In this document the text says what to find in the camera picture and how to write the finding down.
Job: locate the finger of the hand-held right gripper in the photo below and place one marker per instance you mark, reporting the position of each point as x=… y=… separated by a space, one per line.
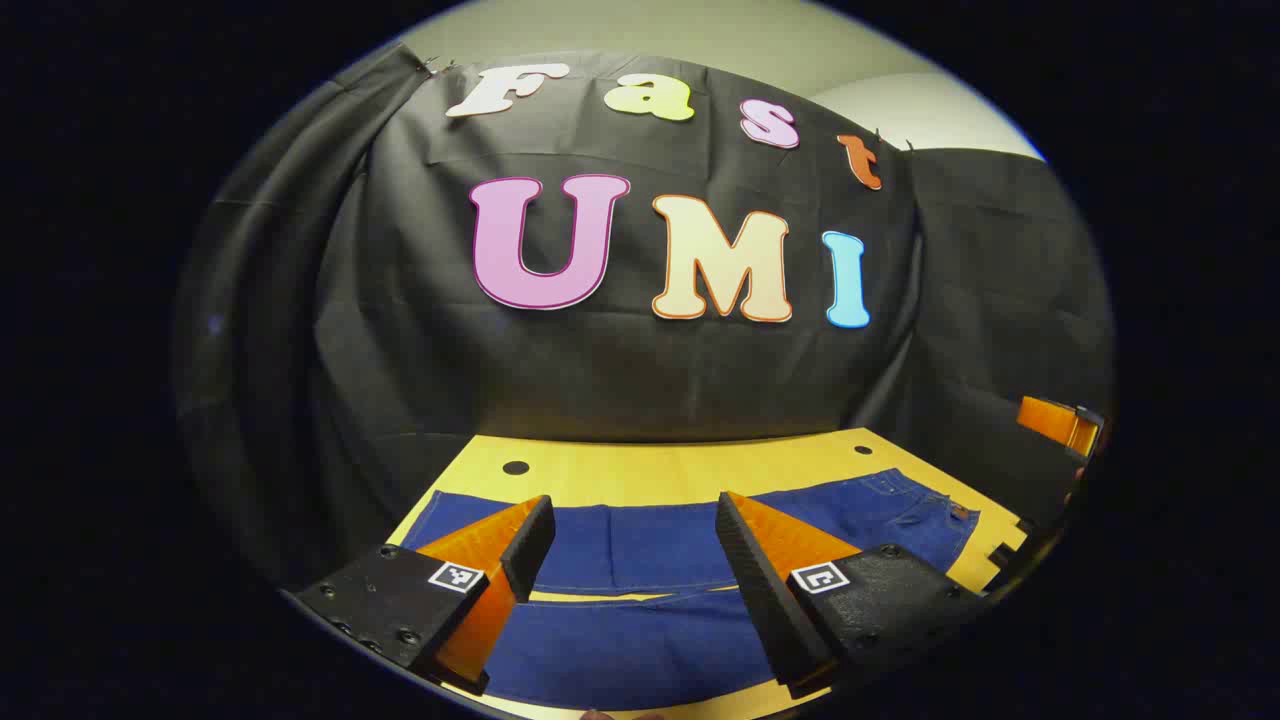
x=1045 y=418

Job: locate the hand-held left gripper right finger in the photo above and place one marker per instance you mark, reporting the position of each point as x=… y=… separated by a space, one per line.
x=760 y=600

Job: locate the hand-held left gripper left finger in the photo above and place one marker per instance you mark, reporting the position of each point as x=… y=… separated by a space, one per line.
x=530 y=550

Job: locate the blue jeans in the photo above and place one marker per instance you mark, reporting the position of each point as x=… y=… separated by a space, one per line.
x=640 y=545

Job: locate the black backdrop cloth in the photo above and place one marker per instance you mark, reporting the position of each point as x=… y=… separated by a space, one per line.
x=400 y=350

